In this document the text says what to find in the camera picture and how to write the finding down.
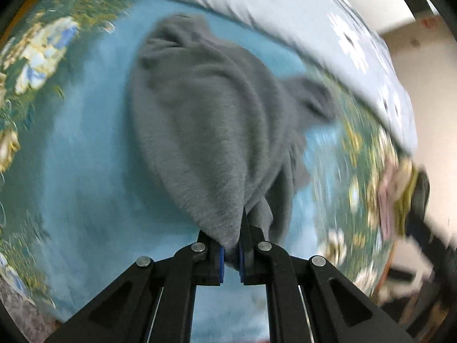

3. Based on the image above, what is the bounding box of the olive green folded cloth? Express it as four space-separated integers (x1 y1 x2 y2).
393 165 419 236

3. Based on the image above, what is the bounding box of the green floral bed blanket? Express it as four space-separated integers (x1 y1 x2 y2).
1 0 401 342

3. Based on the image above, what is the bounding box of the grey knit garment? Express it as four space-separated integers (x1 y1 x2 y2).
131 15 338 267

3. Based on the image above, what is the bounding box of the pink folded cloth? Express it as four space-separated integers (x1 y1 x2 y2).
377 160 399 241

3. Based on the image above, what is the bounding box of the light blue daisy quilt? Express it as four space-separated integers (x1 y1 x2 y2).
178 0 418 155

